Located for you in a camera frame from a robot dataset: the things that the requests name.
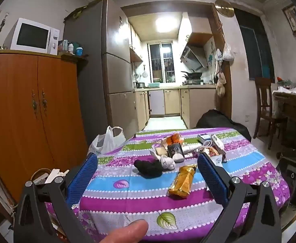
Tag red snack packet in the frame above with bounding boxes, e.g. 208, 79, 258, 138
201, 146, 227, 163

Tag hanging beige cloth bags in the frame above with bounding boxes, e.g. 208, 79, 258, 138
214, 64, 227, 97

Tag kitchen window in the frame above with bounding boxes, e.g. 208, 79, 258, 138
147, 43, 176, 83

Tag dark wooden table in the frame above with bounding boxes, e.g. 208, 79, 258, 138
272, 91, 296, 153

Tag hanging white plastic bags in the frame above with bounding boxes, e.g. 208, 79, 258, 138
214, 43, 235, 62

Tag wooden chair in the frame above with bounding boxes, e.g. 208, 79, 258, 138
254, 77, 288, 150

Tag dark wall poster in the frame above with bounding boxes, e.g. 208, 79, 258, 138
235, 8, 275, 81

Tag gold wall clock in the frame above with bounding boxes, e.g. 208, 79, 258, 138
214, 0, 235, 18

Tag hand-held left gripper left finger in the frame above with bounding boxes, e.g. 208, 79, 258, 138
14, 153, 98, 243

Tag white plastic bag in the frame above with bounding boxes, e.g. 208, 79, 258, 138
88, 126, 126, 155

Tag large black bag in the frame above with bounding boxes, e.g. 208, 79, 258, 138
196, 109, 252, 142

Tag floral striped tablecloth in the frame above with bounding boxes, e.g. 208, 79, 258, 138
45, 127, 290, 236

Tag ceiling light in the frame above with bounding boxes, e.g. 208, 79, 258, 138
155, 15, 182, 34

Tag framed wall picture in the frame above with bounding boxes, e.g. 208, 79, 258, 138
282, 4, 296, 36

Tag orange wooden cabinet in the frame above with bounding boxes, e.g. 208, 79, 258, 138
0, 50, 88, 214

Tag white microwave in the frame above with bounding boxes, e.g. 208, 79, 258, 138
3, 18, 60, 55

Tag white paper roll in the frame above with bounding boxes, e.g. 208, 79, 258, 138
182, 144, 202, 155

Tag black cloth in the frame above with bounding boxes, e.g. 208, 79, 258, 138
134, 159, 164, 178

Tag grey refrigerator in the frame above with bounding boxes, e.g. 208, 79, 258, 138
63, 0, 134, 138

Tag white cloth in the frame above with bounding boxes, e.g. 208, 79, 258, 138
277, 80, 296, 97

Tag white power strip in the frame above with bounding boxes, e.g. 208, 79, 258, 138
31, 168, 70, 186

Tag steel range hood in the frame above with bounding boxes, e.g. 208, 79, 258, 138
180, 44, 207, 72

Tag orange snack packet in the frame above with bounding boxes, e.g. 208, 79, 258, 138
163, 134, 185, 148

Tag small blue white box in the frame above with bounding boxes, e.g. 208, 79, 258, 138
197, 133, 212, 144

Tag black wok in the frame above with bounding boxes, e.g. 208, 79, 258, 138
181, 71, 203, 79

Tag black snack packet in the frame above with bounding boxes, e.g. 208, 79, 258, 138
167, 143, 184, 159

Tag gold snack packet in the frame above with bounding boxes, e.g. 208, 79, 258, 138
168, 164, 198, 199

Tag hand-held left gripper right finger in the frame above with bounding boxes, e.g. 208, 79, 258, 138
197, 153, 282, 243

